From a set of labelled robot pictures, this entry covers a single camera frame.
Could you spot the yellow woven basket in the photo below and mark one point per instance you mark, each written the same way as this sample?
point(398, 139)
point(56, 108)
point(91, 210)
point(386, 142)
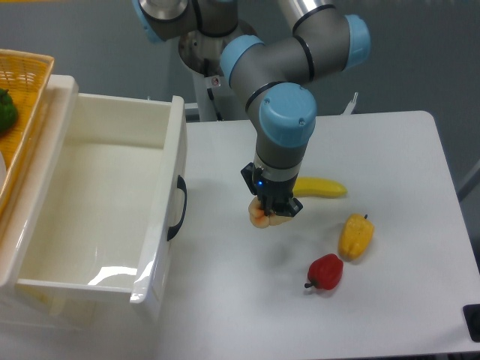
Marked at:
point(24, 76)

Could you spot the round tan bread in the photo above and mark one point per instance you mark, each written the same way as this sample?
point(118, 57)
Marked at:
point(260, 220)

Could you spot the green bell pepper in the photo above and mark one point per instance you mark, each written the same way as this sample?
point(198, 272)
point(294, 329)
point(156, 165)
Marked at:
point(8, 111)

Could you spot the open white upper drawer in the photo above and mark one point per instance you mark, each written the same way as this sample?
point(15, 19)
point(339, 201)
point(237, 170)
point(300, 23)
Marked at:
point(102, 228)

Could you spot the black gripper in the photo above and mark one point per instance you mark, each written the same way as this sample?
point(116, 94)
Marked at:
point(273, 196)

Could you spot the white drawer cabinet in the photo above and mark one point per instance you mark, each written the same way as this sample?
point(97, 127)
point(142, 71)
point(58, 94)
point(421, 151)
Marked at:
point(23, 306)

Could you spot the red bell pepper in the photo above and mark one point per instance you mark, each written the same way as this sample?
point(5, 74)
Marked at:
point(325, 273)

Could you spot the yellow bell pepper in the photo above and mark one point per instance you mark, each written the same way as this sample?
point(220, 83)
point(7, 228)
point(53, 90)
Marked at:
point(355, 236)

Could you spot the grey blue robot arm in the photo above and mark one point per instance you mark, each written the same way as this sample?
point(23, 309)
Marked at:
point(268, 80)

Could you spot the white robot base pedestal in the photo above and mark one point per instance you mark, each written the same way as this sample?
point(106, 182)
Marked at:
point(210, 93)

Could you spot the black drawer handle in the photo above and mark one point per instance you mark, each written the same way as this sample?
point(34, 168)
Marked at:
point(180, 203)

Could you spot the black object at table edge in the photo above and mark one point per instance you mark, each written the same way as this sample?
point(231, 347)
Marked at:
point(471, 314)

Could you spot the yellow banana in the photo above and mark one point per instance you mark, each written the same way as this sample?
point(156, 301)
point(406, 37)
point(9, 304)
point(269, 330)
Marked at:
point(318, 187)

